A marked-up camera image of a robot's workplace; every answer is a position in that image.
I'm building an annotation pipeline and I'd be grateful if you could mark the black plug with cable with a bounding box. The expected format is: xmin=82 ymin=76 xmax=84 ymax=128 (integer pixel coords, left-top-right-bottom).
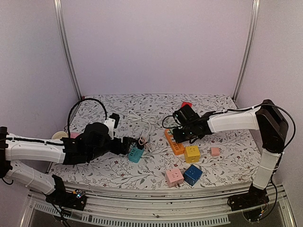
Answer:
xmin=131 ymin=138 xmax=145 ymax=150

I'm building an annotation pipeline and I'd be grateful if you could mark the white coiled power cable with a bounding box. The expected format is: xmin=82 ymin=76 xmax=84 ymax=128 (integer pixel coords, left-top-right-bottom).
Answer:
xmin=127 ymin=110 xmax=166 ymax=140

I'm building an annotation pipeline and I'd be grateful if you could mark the orange power strip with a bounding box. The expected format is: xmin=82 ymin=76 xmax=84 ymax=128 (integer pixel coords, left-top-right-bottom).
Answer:
xmin=164 ymin=129 xmax=185 ymax=156

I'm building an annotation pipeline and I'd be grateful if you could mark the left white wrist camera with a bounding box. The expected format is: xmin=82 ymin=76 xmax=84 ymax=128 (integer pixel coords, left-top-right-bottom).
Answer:
xmin=104 ymin=113 xmax=120 ymax=140

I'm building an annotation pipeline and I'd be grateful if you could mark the yellow cube socket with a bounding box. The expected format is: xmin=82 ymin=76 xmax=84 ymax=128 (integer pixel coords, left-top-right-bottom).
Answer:
xmin=184 ymin=146 xmax=200 ymax=163

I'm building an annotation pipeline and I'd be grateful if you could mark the blue cube socket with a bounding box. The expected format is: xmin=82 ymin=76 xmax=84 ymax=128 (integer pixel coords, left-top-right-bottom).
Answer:
xmin=183 ymin=165 xmax=203 ymax=186

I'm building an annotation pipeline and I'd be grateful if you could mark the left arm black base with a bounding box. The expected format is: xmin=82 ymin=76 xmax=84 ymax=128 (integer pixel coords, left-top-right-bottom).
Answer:
xmin=45 ymin=175 xmax=87 ymax=211

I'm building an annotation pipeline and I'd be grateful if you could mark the cream plastic cup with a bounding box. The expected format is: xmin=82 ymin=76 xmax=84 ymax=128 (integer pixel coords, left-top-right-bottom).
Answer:
xmin=52 ymin=131 xmax=68 ymax=140

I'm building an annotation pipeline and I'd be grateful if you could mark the aluminium frame post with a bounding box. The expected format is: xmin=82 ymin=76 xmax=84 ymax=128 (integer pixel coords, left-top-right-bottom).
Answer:
xmin=232 ymin=0 xmax=260 ymax=103
xmin=53 ymin=0 xmax=82 ymax=100

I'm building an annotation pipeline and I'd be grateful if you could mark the right aluminium frame post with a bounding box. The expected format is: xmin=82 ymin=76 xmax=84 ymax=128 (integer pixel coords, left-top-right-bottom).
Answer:
xmin=232 ymin=0 xmax=260 ymax=103

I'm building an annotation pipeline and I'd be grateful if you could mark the front aluminium rail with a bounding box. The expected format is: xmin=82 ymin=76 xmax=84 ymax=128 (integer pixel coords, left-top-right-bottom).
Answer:
xmin=20 ymin=183 xmax=296 ymax=227

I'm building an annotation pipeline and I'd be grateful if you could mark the left aluminium frame post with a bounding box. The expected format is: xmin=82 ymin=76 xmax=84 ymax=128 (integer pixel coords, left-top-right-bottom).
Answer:
xmin=53 ymin=0 xmax=82 ymax=100

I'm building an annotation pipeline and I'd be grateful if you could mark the pink plate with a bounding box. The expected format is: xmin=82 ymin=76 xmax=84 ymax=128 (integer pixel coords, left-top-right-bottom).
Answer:
xmin=70 ymin=132 xmax=79 ymax=139

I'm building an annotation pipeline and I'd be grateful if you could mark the floral patterned table mat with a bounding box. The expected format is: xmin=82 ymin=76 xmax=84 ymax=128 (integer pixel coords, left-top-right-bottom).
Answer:
xmin=49 ymin=94 xmax=261 ymax=190

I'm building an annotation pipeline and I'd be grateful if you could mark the pink plug adapter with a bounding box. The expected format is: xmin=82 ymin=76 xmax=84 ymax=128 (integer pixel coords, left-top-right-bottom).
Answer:
xmin=210 ymin=147 xmax=220 ymax=157

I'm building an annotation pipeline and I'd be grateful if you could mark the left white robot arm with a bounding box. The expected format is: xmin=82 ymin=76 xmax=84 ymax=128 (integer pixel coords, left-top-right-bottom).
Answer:
xmin=0 ymin=121 xmax=132 ymax=205

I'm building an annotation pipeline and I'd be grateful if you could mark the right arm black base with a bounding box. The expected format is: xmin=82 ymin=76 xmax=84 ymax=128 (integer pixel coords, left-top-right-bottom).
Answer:
xmin=227 ymin=184 xmax=269 ymax=211

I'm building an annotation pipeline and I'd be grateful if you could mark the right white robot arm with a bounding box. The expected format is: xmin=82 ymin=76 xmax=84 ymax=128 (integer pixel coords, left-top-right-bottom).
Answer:
xmin=172 ymin=99 xmax=289 ymax=206

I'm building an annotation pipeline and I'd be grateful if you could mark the red cube socket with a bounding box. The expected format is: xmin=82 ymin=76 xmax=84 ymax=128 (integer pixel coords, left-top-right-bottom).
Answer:
xmin=181 ymin=102 xmax=192 ymax=108

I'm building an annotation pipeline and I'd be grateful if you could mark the teal USB charger socket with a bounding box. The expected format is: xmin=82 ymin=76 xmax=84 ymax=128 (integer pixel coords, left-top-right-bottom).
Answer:
xmin=128 ymin=147 xmax=144 ymax=163

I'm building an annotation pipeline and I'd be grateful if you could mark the pink cube socket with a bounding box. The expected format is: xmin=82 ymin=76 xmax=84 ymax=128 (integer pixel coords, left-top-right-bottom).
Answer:
xmin=165 ymin=168 xmax=184 ymax=188

